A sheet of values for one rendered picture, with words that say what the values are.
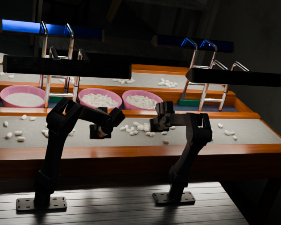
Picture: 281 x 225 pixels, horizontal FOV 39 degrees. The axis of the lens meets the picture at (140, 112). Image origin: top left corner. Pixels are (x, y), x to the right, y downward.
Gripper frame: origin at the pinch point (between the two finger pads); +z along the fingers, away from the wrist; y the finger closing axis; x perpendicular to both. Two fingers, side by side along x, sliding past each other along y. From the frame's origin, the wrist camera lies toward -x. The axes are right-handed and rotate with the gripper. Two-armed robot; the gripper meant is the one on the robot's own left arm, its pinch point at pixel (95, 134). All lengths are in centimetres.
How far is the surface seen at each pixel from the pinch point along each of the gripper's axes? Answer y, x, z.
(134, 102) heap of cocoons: -38, -27, 43
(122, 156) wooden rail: -11.9, 11.1, -5.1
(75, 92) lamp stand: 4.3, -27.0, 23.6
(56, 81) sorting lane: 8, -44, 62
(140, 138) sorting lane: -28.2, 0.0, 11.2
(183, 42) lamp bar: -74, -70, 39
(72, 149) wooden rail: 11.2, 7.3, -0.3
